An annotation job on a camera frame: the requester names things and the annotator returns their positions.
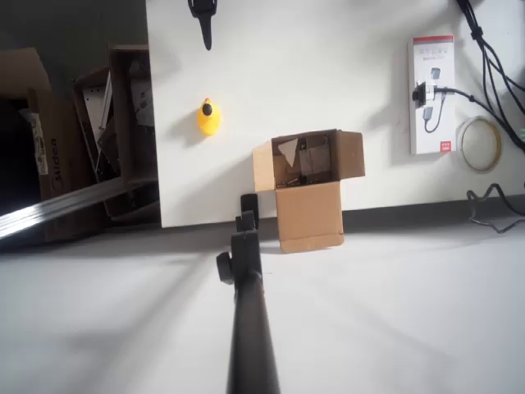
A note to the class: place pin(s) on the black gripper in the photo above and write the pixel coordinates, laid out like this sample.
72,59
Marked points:
203,22

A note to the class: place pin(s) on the yellow rubber duck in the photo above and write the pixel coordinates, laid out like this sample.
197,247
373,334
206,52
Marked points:
209,123

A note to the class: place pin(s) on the brown Midea cardboard box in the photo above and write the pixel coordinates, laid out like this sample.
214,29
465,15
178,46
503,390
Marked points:
61,156

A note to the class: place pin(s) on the open cardboard box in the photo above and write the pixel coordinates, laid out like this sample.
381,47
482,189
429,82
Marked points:
309,213

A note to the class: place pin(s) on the white product box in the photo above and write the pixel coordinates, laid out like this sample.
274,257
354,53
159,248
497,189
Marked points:
435,135

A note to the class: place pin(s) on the small black webcam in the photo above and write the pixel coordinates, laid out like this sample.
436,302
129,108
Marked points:
421,94

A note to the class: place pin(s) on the clear tape roll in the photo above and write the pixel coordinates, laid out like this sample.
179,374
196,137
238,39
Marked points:
497,154

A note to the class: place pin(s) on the perforated metal bracket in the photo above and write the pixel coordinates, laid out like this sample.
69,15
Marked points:
96,102

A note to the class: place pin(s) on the aluminium rail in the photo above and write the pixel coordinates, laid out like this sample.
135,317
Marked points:
61,205

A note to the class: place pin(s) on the black camera stand pole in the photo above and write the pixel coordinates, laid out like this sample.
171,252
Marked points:
250,312

